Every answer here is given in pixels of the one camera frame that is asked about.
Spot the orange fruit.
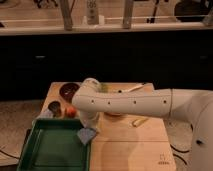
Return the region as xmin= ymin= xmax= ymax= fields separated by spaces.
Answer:
xmin=65 ymin=106 xmax=77 ymax=118

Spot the yellow handled knife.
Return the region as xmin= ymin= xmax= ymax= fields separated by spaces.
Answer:
xmin=132 ymin=117 xmax=148 ymax=128

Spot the blue sponge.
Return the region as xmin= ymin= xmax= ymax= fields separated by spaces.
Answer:
xmin=77 ymin=128 xmax=97 ymax=145

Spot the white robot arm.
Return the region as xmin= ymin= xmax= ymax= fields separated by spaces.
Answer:
xmin=72 ymin=78 xmax=213 ymax=171

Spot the dark metal cup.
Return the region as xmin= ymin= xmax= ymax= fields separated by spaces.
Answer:
xmin=48 ymin=101 xmax=61 ymax=117

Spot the green plastic tray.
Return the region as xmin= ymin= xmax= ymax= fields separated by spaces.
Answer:
xmin=17 ymin=119 xmax=91 ymax=171

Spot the green cup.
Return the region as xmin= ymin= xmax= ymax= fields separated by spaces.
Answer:
xmin=101 ymin=83 xmax=108 ymax=93

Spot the dark brown bowl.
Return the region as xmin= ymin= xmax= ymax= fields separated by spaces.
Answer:
xmin=59 ymin=82 xmax=79 ymax=102

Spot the black floor cable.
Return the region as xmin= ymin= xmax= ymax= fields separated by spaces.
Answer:
xmin=170 ymin=143 xmax=191 ymax=166

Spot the orange bowl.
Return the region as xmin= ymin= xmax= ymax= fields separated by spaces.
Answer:
xmin=105 ymin=113 xmax=125 ymax=117

